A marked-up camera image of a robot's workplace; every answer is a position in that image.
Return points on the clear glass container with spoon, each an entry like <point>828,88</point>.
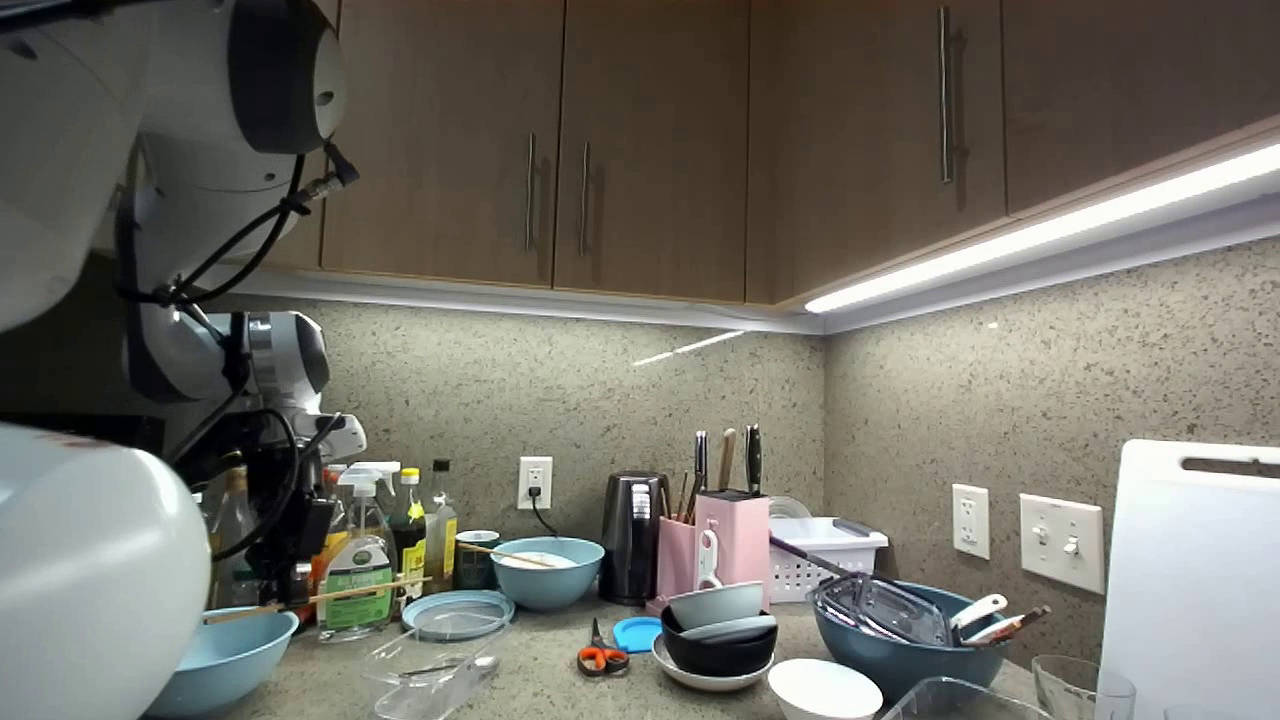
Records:
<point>424,694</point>

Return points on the pink knife block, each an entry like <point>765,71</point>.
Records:
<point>732,540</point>

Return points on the empty clear glass container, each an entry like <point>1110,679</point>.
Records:
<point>960,703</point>

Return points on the wide white light switch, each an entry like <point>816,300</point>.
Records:
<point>1061,540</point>

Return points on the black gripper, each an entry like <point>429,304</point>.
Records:
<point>299,512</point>

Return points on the white headed spray bottle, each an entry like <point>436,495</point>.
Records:
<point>357,575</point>

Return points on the white plastic basket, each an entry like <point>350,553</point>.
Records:
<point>824,547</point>

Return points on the black electric kettle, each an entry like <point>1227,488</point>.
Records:
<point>633,534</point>

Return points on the teal mug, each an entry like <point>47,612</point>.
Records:
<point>476,562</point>

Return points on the white wall outlet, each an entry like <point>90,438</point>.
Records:
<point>535,474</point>

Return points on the dark blue bowl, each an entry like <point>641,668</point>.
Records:
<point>907,667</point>

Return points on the light blue oval plate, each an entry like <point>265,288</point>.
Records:
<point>459,618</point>

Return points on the light blue bowl, white contents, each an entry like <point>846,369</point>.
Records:
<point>545,586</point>

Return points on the under cabinet light strip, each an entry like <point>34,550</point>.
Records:
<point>1042,235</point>

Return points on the small yellow capped dark bottle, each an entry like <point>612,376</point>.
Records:
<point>411,534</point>

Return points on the black power plug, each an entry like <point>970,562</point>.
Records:
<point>539,496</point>

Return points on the small blue lid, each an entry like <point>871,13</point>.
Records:
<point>637,635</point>

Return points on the narrow white light switch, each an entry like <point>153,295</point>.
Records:
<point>970,523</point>

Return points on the brown wooden wall cabinets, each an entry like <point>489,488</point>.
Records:
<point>664,135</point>

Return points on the white cutting board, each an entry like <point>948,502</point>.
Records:
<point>1195,586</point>

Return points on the metal spoon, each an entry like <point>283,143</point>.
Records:
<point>446,667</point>

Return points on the grey blue bowl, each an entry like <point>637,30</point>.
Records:
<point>714,605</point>

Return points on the small white bowl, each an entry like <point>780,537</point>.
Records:
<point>824,691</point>

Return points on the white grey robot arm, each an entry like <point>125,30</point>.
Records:
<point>83,562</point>

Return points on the empty light blue bowl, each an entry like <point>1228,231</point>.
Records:
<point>221,661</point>

